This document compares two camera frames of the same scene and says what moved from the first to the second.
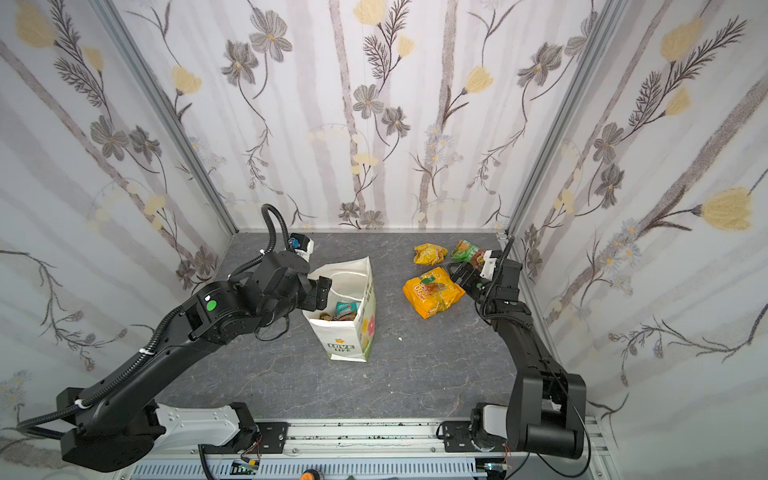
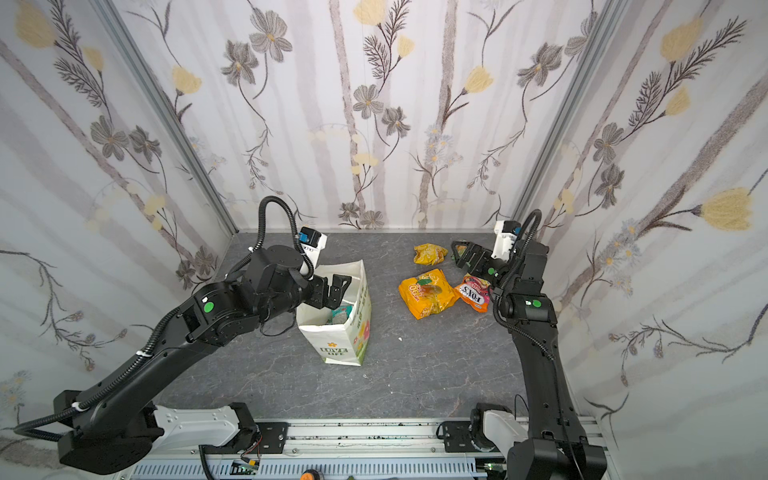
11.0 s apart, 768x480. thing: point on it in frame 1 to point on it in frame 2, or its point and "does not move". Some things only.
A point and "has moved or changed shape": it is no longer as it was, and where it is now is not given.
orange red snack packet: [327, 317] has moved or changed shape
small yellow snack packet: [429, 253] does not move
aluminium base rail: [372, 450] does not move
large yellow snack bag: [431, 292] does not move
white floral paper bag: [346, 325] has moved or changed shape
